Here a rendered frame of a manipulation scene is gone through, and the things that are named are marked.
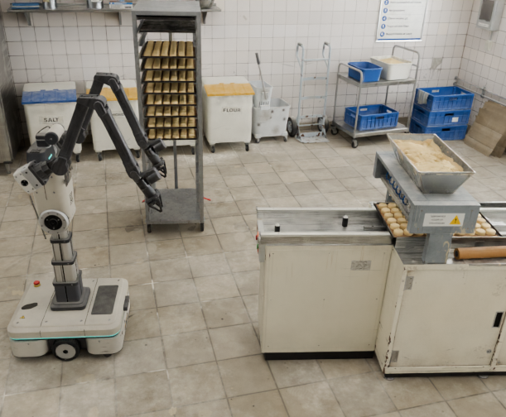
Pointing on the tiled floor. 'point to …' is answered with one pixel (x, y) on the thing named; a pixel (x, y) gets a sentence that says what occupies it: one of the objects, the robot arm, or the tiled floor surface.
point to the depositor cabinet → (455, 315)
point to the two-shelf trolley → (359, 99)
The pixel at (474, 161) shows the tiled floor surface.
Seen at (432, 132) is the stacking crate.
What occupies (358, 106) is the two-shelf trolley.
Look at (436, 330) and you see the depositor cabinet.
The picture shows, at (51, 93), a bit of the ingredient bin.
